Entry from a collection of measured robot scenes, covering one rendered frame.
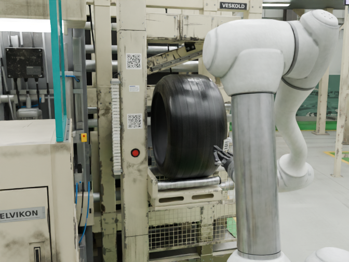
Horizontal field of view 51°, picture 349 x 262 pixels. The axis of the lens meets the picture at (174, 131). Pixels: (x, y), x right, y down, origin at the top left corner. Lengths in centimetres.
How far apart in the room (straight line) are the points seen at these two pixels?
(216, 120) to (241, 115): 87
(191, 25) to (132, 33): 47
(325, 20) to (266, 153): 33
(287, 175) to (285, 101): 38
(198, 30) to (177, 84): 49
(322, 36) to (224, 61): 23
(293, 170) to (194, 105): 60
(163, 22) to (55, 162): 125
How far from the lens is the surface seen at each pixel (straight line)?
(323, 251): 100
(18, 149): 105
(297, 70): 92
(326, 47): 93
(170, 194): 182
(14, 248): 114
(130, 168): 184
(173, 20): 212
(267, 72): 84
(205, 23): 218
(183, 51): 226
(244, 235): 88
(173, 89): 175
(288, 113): 107
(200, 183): 188
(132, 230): 196
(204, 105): 172
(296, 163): 131
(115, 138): 181
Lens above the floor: 146
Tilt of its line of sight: 9 degrees down
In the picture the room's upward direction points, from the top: straight up
